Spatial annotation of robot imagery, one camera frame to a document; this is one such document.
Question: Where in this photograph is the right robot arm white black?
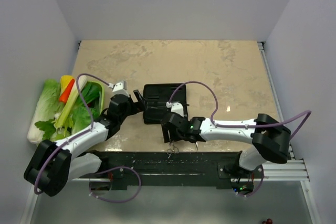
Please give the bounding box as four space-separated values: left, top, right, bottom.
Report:
161 112 291 178

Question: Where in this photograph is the yellow pepper toy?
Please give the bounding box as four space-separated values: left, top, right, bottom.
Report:
60 75 73 94

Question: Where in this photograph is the aluminium frame rail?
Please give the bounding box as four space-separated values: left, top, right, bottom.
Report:
34 40 312 183

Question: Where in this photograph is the green vegetable basket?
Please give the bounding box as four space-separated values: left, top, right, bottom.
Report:
36 81 106 151

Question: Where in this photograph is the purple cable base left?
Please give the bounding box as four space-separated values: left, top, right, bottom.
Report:
89 166 142 204

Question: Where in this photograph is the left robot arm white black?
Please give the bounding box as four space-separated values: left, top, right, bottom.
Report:
24 90 145 197

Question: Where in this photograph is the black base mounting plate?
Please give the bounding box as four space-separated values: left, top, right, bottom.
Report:
84 151 262 194

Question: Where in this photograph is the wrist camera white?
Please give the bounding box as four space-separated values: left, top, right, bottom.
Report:
108 80 129 97
166 102 184 117

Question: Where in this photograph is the white green leek toy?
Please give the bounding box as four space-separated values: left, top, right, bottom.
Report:
54 76 87 129

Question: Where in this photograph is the orange carrot toy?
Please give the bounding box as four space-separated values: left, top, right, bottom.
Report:
59 79 75 104

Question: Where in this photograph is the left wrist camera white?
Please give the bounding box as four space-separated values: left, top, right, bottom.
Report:
108 80 129 97

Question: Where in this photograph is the parsley leaf toy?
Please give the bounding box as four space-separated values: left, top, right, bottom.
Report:
35 119 56 143

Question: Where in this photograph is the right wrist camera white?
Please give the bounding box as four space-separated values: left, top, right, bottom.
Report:
166 102 184 117

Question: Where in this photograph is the napa cabbage toy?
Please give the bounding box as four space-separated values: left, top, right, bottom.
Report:
27 79 61 144

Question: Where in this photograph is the black zip tool case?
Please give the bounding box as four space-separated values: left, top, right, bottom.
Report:
143 83 180 124

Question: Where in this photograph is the dark green bok choy toy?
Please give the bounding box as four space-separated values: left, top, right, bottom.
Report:
81 81 103 112

